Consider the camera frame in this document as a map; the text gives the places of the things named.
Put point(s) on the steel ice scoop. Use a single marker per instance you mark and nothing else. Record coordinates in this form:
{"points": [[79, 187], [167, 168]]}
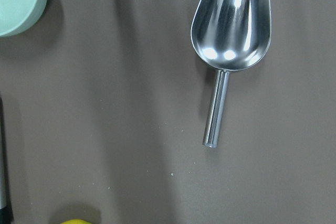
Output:
{"points": [[229, 36]]}

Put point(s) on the yellow lemon near scoop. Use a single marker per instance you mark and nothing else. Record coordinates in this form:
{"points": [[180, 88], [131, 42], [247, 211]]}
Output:
{"points": [[75, 221]]}

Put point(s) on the mint green bowl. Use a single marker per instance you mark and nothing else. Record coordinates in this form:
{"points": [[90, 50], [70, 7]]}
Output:
{"points": [[19, 15]]}

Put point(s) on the steel muddler black tip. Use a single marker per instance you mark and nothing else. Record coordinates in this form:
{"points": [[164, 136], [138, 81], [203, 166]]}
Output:
{"points": [[6, 212]]}

